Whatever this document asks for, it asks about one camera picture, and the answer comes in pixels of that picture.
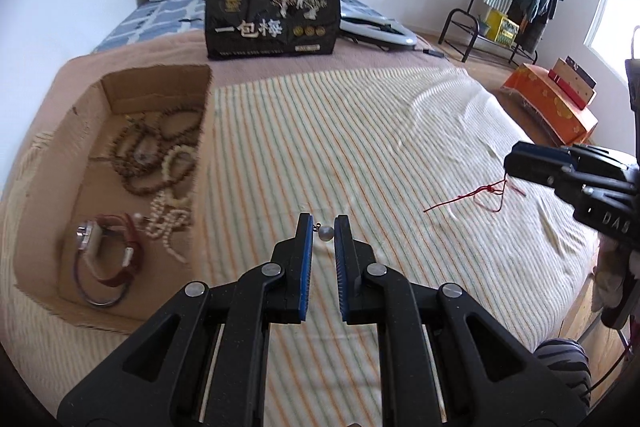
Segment cream white bead bracelet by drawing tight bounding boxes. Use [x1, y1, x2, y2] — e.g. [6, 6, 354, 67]
[158, 145, 199, 188]

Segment brown cardboard box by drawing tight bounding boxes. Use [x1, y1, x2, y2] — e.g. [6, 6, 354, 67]
[13, 66, 210, 333]

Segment orange patterned gift box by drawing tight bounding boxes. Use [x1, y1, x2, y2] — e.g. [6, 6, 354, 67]
[500, 64, 598, 145]

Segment striped yellow green towel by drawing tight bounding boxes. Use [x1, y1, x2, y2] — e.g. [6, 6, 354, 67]
[1, 67, 598, 409]

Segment blue checked bed sheet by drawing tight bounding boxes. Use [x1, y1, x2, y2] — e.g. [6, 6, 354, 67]
[98, 0, 381, 60]

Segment dark brown bead mala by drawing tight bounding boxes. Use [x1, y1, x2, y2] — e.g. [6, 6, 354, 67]
[108, 105, 204, 196]

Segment small white bead necklace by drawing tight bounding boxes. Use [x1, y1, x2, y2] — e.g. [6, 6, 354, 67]
[134, 188, 196, 266]

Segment grey gloved hand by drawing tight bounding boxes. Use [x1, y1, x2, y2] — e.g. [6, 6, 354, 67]
[591, 234, 639, 312]

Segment brown bed blanket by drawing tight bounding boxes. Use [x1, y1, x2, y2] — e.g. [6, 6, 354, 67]
[1, 31, 452, 198]

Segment green jade red cord pendant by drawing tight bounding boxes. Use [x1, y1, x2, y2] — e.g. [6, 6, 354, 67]
[422, 174, 526, 213]

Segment black plum snack bag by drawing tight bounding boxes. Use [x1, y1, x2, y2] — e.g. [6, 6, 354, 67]
[204, 0, 341, 61]

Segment white pearl earring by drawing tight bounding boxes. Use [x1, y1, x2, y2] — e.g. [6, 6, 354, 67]
[314, 223, 335, 243]

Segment yellow box on rack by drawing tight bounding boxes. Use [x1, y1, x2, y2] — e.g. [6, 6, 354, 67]
[485, 9, 520, 46]

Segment white ring light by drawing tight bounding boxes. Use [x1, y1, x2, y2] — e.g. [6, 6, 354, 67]
[340, 15, 418, 51]

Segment black thin bangle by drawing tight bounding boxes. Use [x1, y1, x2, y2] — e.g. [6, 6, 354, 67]
[72, 251, 131, 310]

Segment red and tan books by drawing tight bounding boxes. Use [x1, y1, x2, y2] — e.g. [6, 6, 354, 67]
[548, 55, 597, 109]

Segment black metal clothes rack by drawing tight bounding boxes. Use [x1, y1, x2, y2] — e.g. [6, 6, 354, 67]
[438, 0, 564, 64]

